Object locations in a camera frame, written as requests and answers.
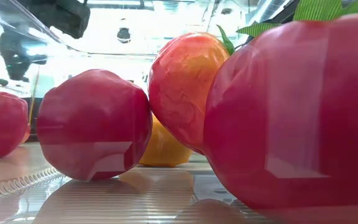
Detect dark red toy apple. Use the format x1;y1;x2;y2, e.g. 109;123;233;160
36;68;153;182

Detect clear plastic bin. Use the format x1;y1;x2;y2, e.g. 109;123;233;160
0;0;358;224

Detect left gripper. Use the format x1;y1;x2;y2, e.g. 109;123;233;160
16;0;91;40

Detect orange toy citrus fruit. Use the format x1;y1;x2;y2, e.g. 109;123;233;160
138;112;194;168

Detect orange-red toy tomato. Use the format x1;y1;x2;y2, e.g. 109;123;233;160
149;24;236;156

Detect red toy bell pepper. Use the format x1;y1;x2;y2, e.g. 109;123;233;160
0;78;30;159

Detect red toy tomato green leaf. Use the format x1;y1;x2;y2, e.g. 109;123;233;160
203;0;358;218

